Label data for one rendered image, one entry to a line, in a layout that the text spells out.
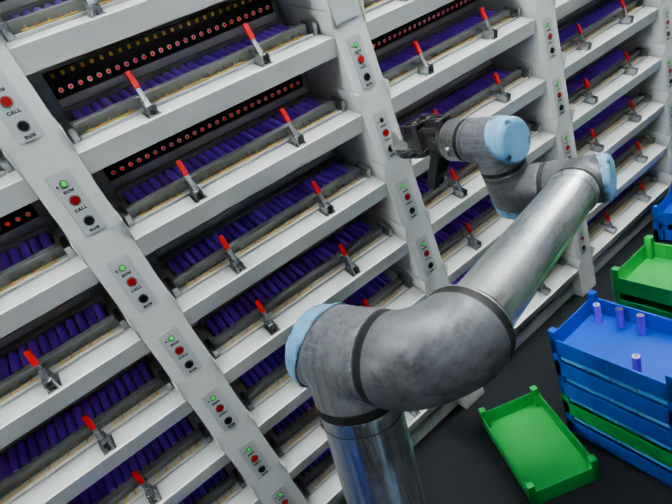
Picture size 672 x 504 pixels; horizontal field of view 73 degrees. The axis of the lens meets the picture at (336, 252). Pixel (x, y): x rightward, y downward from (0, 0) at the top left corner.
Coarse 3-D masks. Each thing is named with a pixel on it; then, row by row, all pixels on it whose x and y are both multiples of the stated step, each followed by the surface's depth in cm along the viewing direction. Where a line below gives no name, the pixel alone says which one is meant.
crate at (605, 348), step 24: (576, 312) 126; (624, 312) 122; (648, 312) 116; (552, 336) 120; (576, 336) 125; (600, 336) 122; (624, 336) 119; (648, 336) 116; (576, 360) 118; (600, 360) 111; (624, 360) 113; (648, 360) 111; (648, 384) 102
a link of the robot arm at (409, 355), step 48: (576, 192) 74; (528, 240) 62; (480, 288) 54; (528, 288) 57; (384, 336) 49; (432, 336) 47; (480, 336) 47; (384, 384) 48; (432, 384) 47; (480, 384) 49
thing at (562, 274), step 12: (564, 264) 179; (576, 264) 176; (552, 276) 177; (564, 276) 176; (576, 276) 180; (540, 288) 172; (552, 288) 173; (564, 288) 177; (540, 300) 170; (528, 312) 167; (516, 324) 164
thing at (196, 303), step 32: (320, 160) 128; (352, 160) 128; (256, 192) 120; (352, 192) 119; (384, 192) 122; (288, 224) 114; (320, 224) 112; (256, 256) 108; (288, 256) 110; (224, 288) 103; (192, 320) 101
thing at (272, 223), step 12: (336, 180) 120; (348, 180) 122; (324, 192) 118; (300, 204) 116; (312, 204) 118; (276, 216) 114; (288, 216) 115; (264, 228) 112; (240, 240) 109; (252, 240) 111; (216, 252) 108; (240, 252) 108; (204, 264) 106; (216, 264) 108; (180, 276) 104; (192, 276) 105
